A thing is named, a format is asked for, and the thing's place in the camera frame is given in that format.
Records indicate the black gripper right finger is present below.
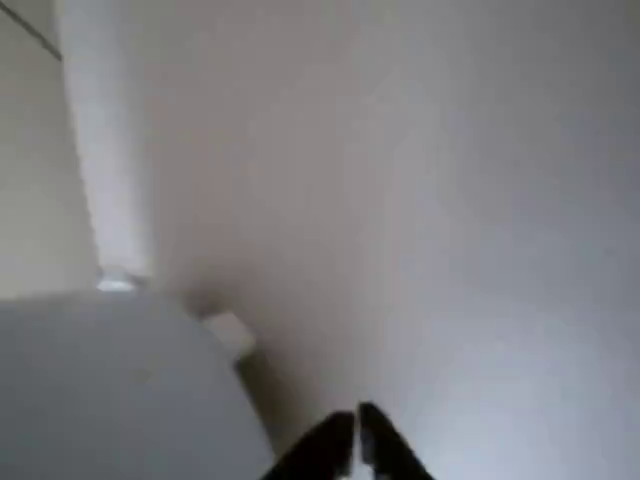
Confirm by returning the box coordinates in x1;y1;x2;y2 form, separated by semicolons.
359;402;432;480

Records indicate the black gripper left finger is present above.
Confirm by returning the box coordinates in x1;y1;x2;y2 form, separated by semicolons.
269;409;358;480

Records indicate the white rice cooker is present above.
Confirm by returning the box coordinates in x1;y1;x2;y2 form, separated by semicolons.
0;272;279;480

